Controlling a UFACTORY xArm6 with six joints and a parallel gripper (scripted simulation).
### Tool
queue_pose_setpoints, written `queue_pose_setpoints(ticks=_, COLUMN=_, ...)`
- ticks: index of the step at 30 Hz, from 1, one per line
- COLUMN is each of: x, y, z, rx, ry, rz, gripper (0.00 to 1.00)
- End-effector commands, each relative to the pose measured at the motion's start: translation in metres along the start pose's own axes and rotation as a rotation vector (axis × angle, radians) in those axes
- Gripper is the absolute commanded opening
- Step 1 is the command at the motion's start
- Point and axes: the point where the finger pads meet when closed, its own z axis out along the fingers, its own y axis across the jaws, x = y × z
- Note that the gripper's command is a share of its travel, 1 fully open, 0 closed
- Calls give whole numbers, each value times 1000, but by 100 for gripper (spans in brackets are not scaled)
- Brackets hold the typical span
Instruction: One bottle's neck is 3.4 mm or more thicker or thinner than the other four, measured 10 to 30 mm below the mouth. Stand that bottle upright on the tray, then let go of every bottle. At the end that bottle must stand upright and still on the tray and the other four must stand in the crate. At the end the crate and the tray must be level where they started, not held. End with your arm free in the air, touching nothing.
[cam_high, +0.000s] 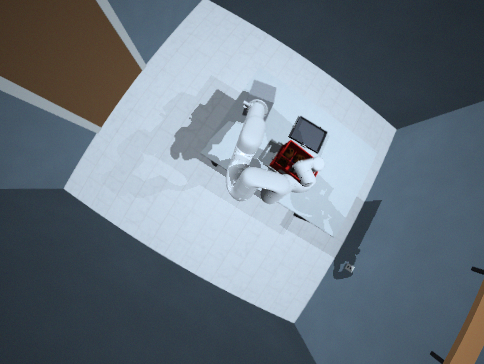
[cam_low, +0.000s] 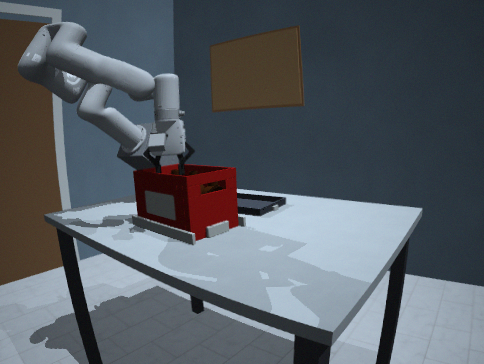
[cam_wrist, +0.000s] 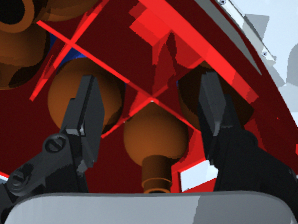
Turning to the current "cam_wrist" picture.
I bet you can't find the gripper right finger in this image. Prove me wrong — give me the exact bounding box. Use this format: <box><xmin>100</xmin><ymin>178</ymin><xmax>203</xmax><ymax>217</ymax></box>
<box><xmin>197</xmin><ymin>71</ymin><xmax>298</xmax><ymax>223</ymax></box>

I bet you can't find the brown bottle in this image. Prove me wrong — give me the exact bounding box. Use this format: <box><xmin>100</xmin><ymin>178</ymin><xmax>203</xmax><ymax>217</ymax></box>
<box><xmin>176</xmin><ymin>60</ymin><xmax>255</xmax><ymax>132</ymax></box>
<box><xmin>47</xmin><ymin>47</ymin><xmax>126</xmax><ymax>136</ymax></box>
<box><xmin>123</xmin><ymin>101</ymin><xmax>189</xmax><ymax>193</ymax></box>
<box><xmin>0</xmin><ymin>23</ymin><xmax>58</xmax><ymax>90</ymax></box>
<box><xmin>0</xmin><ymin>0</ymin><xmax>99</xmax><ymax>33</ymax></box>

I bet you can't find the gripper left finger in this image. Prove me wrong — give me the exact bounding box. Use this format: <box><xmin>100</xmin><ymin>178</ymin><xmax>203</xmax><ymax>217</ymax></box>
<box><xmin>0</xmin><ymin>75</ymin><xmax>105</xmax><ymax>224</ymax></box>

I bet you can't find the red plastic crate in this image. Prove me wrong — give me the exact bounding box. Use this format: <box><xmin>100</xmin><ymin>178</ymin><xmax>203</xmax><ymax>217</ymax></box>
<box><xmin>0</xmin><ymin>0</ymin><xmax>298</xmax><ymax>194</ymax></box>

